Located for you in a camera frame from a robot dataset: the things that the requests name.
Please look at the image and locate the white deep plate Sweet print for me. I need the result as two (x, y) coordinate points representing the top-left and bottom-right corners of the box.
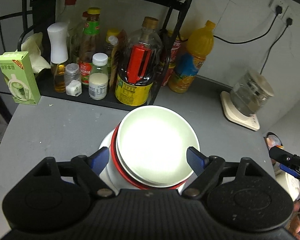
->
(99, 129), (188, 195)

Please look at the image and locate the red and black bowl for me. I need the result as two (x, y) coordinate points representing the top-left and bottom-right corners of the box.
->
(110, 124), (193, 189)

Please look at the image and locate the cream bowl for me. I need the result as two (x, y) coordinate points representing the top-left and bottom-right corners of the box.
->
(115, 106), (200, 187)

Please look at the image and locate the person right hand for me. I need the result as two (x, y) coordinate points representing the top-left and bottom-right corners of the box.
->
(288, 201), (300, 240)

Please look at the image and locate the white air fryer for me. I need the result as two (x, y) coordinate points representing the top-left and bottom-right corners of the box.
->
(275, 170), (300, 201)

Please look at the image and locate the brown bowl with wrappers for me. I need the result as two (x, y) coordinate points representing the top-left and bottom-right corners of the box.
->
(264, 132), (284, 152)

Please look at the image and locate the glass electric kettle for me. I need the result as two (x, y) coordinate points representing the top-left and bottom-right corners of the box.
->
(230, 69), (274, 116)

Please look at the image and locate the white cap powder bottle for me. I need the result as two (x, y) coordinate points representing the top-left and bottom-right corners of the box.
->
(89, 53), (109, 100)

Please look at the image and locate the small clear salt jar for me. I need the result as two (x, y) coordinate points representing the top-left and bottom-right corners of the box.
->
(64, 63), (82, 97)

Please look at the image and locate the large soy sauce bottle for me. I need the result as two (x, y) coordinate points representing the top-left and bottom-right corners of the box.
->
(115, 16), (162, 107)

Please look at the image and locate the green label sauce bottle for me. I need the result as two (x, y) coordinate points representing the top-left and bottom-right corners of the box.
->
(79, 7), (101, 86)

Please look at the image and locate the yellow cap small bottle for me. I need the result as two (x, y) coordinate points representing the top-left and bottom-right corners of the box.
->
(103, 28), (127, 92)

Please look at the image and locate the upper red can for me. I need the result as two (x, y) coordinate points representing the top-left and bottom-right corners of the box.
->
(170, 35), (182, 64)

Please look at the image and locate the orange juice bottle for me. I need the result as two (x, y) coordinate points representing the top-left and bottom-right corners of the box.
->
(168, 20), (216, 94)

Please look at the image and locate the green carton box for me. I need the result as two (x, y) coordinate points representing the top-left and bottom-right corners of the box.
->
(0, 51), (40, 105)

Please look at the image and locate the crumpled white paper towel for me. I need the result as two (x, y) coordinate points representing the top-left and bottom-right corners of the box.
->
(21, 32), (51, 74)

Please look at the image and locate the white cap oil sprayer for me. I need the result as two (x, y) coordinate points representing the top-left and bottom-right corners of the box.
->
(47, 22), (69, 93)

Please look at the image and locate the red cap clear bottle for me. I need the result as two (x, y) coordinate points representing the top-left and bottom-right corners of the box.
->
(56, 0), (76, 30)

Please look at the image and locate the black power cable right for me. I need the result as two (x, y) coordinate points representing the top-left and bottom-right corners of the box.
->
(259, 16), (294, 75)

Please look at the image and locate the black power cable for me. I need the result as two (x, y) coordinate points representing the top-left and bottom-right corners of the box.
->
(212, 4), (284, 45)
(259, 16), (294, 75)

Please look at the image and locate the black power cable left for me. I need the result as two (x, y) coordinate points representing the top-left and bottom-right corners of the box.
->
(212, 4), (284, 45)

